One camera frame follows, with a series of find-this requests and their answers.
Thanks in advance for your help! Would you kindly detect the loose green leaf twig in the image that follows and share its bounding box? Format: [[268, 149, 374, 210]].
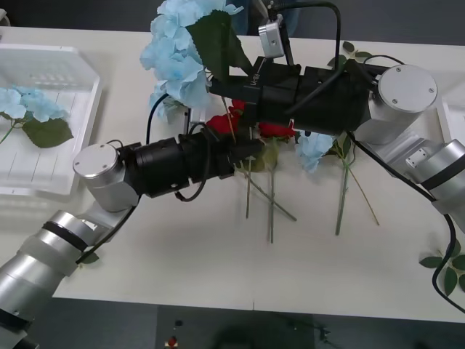
[[419, 239, 465, 297], [77, 252, 100, 267], [328, 41, 373, 70]]

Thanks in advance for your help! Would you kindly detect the pale blue flower, green leaf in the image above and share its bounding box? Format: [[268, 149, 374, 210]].
[[0, 85, 75, 149]]

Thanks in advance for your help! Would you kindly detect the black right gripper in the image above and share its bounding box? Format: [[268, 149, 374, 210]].
[[210, 57, 303, 124]]

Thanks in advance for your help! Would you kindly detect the shallow white box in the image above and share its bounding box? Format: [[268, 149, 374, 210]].
[[435, 97, 465, 146], [0, 43, 103, 199]]

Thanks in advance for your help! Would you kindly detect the thin tan flower stem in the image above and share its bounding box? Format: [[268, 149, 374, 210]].
[[348, 170, 381, 226]]

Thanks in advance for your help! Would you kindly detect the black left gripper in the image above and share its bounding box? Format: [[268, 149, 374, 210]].
[[179, 129, 264, 185]]

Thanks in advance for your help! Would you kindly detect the large pale blue hydrangea flower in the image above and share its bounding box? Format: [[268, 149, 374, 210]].
[[139, 0, 254, 145]]

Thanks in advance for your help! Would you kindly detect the person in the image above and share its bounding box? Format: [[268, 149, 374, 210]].
[[232, 0, 302, 37]]

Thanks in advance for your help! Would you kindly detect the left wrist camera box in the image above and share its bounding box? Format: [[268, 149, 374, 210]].
[[184, 107, 206, 135]]

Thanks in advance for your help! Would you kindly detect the small pale blue flower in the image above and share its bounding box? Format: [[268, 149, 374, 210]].
[[294, 129, 355, 236]]

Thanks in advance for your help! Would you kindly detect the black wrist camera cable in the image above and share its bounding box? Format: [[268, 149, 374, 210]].
[[145, 92, 211, 203], [267, 0, 345, 116]]

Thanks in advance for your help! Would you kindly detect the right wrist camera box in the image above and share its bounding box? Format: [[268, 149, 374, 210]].
[[256, 13, 296, 67]]

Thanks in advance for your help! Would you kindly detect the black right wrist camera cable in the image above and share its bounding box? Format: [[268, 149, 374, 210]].
[[267, 0, 345, 116]]

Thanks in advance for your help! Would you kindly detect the black left wrist camera cable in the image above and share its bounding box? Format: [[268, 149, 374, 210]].
[[145, 92, 211, 203]]

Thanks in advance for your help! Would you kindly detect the red rose with green stem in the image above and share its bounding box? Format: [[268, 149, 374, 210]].
[[258, 121, 298, 244], [230, 99, 298, 222], [206, 113, 255, 220]]

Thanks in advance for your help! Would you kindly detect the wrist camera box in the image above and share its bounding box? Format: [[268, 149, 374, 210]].
[[184, 107, 206, 135], [256, 13, 296, 67]]

